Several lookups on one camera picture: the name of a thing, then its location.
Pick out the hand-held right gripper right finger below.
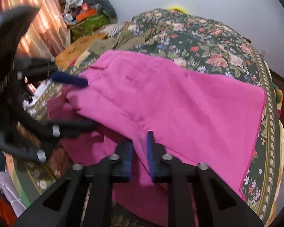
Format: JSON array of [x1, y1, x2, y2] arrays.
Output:
[[145, 131, 264, 227]]

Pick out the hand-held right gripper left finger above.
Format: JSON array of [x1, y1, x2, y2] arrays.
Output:
[[13, 140, 134, 227]]

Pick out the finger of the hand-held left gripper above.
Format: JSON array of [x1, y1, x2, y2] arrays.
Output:
[[16, 57, 89, 88], [5, 120, 98, 163]]

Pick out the pink pants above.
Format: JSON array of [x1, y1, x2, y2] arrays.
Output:
[[47, 50, 267, 226]]

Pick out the mustard yellow garment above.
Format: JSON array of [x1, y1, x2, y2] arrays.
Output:
[[55, 33, 108, 71]]

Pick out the olive green garment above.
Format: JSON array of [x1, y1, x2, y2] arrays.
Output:
[[89, 27, 152, 54]]

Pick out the green patterned cloth bag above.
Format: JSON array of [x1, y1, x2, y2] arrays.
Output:
[[69, 13, 112, 43]]

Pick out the orange striped curtain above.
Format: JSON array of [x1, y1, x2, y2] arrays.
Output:
[[0, 0, 71, 59]]

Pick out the orange packet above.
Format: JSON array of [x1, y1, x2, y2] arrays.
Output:
[[75, 3, 98, 22]]

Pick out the grey cloth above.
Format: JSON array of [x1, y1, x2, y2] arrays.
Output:
[[84, 0, 118, 20]]

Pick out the white cloth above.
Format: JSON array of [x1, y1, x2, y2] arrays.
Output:
[[0, 168, 27, 216]]

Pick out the orange cloth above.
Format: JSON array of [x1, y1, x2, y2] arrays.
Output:
[[0, 188, 17, 226]]

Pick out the floral bed blanket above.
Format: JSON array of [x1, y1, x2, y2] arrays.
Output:
[[13, 8, 284, 227]]

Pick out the yellow object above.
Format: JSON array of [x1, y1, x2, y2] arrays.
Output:
[[168, 4, 189, 14]]

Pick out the wooden furniture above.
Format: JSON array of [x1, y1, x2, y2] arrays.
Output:
[[268, 68, 284, 93]]

